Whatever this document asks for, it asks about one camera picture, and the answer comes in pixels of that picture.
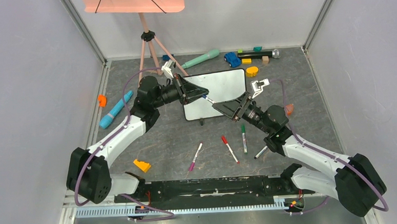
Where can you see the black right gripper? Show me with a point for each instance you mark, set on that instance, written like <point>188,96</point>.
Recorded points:
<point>243,107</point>

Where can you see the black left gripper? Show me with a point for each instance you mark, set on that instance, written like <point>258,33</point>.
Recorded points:
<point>186,91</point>

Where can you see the blue whiteboard marker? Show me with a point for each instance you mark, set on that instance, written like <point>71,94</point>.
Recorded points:
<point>208,99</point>

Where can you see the black framed whiteboard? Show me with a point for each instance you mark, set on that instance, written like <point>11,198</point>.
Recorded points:
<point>222,86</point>

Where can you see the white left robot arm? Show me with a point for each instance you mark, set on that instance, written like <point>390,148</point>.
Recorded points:
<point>88,173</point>

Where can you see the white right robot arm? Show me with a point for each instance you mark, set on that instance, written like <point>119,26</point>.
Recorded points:
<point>352,180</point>

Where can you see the green whiteboard marker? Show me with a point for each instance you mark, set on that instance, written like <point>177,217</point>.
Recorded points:
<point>243,131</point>

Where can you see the red whiteboard marker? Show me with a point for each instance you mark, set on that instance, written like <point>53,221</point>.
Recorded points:
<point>229,148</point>

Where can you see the black whiteboard marker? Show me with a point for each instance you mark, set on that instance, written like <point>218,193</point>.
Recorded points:
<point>261,152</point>

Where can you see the purple whiteboard marker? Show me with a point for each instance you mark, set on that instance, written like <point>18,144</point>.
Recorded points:
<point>195,157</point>

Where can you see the yellow oval block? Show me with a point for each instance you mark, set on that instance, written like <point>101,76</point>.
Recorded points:
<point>252,71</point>

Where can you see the mint green toy microphone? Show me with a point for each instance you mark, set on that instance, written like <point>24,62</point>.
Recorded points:
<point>202,58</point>

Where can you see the yellow rectangular block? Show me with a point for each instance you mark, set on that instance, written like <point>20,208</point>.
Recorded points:
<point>246,61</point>

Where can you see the blue toy car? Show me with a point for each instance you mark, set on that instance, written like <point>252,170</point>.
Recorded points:
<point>232,59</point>

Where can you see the orange semicircle block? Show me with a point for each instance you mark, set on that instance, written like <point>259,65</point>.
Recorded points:
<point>289,109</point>

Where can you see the beige wooden cube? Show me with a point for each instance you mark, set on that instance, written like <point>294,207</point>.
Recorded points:
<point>265,60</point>

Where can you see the teal block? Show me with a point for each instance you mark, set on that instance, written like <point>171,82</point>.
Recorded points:
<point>257,49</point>

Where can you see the black silver microphone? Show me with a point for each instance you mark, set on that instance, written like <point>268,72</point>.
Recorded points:
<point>259,54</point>

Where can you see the orange stair block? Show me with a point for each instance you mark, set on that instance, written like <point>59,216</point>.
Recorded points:
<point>142,165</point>

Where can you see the small orange block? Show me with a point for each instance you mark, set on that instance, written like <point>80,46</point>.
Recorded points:
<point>102,100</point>

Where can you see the blue toy microphone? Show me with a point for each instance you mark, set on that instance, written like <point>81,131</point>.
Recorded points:
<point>107,119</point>

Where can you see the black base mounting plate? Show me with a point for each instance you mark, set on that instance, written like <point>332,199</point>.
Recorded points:
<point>212,192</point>

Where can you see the pink music stand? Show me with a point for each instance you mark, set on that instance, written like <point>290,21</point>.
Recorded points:
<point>141,7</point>

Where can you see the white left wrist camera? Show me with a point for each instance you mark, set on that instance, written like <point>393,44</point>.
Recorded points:
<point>167,68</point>

